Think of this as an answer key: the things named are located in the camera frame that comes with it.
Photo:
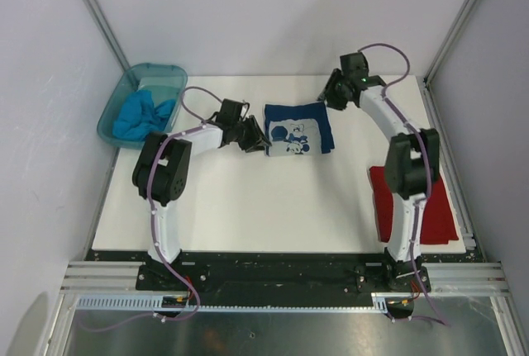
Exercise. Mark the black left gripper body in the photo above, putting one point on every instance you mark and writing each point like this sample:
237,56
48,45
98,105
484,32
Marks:
239,134

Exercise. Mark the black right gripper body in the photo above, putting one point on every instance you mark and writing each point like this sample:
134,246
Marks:
335,92

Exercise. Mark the dark blue t-shirt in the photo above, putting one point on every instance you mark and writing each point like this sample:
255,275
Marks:
297,130

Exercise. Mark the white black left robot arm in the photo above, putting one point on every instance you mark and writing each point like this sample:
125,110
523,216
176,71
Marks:
161,171

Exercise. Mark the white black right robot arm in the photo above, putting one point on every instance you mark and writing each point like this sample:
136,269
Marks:
411,166

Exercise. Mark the teal plastic bin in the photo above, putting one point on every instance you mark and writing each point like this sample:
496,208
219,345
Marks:
163,80

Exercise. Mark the light blue crumpled t-shirt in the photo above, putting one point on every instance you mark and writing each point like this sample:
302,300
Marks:
139,116

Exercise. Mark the folded red t-shirt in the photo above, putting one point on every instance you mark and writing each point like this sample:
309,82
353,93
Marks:
438,222

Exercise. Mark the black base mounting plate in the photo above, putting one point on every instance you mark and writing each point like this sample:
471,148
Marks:
283,277

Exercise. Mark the grey slotted cable duct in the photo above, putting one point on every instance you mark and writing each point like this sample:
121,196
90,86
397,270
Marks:
368,303

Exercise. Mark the aluminium frame post right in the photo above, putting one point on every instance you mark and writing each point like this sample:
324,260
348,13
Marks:
456,30

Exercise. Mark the aluminium frame post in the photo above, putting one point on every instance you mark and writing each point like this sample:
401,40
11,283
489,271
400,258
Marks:
103,25
456,30

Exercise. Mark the aluminium frame post left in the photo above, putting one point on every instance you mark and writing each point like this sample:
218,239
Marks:
103,25

